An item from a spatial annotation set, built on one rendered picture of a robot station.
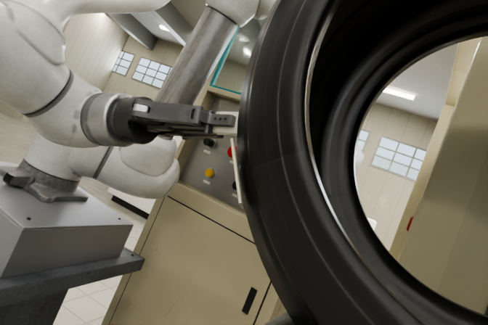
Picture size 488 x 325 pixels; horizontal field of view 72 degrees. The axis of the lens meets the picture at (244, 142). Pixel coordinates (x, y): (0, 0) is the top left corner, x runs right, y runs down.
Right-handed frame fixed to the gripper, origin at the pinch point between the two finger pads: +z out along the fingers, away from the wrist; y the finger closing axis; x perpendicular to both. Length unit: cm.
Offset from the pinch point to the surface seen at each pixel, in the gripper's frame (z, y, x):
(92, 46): -804, 522, -363
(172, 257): -49, 58, 30
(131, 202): -295, 284, 25
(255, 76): 7.6, -11.7, -1.3
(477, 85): 29.6, 25.9, -15.9
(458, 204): 27.6, 25.8, 4.5
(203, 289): -35, 58, 37
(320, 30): 13.1, -11.0, -5.9
